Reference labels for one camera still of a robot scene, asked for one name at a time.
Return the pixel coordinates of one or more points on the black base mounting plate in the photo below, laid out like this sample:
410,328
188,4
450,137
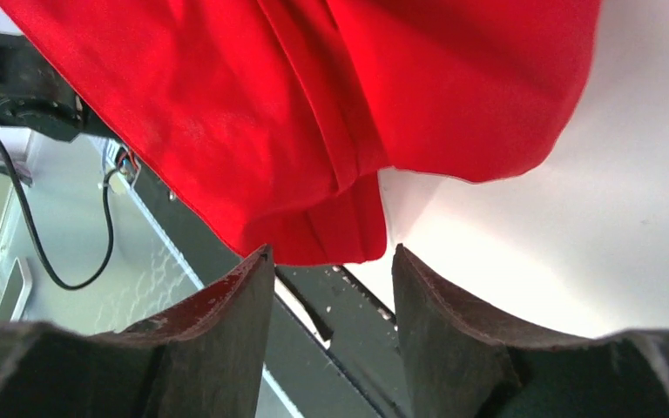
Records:
332,349

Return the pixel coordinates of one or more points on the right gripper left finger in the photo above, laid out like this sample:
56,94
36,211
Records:
202,357

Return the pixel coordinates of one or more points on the red jacket black lining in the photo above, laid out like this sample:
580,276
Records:
271,119

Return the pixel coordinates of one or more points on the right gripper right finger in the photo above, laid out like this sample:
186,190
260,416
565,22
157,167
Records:
463,357

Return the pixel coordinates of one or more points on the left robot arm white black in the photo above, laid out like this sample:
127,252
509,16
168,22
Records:
34,95

